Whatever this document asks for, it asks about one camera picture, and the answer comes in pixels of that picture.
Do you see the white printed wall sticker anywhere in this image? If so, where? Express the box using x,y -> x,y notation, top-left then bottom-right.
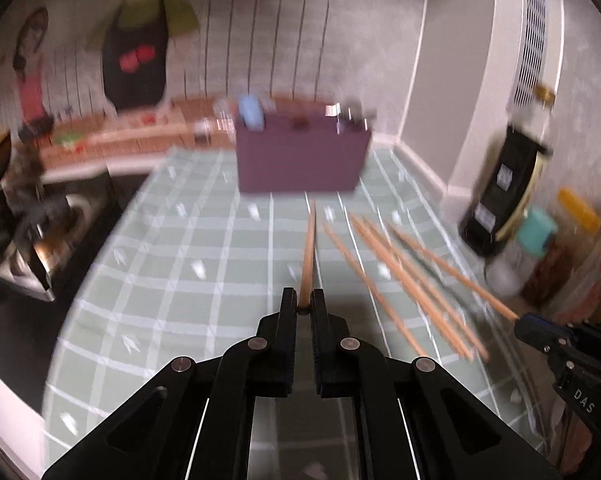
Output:
510,0 -> 549,109

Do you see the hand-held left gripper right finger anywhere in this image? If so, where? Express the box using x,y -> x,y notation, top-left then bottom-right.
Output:
311,288 -> 564,480

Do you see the purple utensil holder box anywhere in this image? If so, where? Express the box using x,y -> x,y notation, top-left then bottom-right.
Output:
235,105 -> 373,195

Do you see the salt shaker with teal lid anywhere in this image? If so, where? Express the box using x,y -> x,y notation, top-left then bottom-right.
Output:
483,208 -> 559,297

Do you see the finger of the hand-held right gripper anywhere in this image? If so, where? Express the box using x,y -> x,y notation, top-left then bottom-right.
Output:
523,312 -> 601,342
513,319 -> 577,357

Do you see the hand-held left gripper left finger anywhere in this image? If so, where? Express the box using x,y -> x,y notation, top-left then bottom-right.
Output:
40,286 -> 299,480

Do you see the green checked tablecloth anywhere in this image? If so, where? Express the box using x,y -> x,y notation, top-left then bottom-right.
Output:
40,147 -> 552,467

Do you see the black gas stove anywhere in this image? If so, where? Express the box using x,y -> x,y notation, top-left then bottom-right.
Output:
0,169 -> 132,307

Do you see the blue plastic spoon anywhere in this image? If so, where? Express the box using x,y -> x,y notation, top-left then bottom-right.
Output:
237,93 -> 266,130

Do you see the dark soy sauce bottle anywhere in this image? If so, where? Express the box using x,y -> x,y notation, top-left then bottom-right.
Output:
457,82 -> 554,259

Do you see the cartoon kitchen wall poster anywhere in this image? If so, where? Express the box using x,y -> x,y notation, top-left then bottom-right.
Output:
0,0 -> 432,172

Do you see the chili flake jar yellow lid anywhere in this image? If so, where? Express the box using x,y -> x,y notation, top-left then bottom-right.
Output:
523,187 -> 601,307

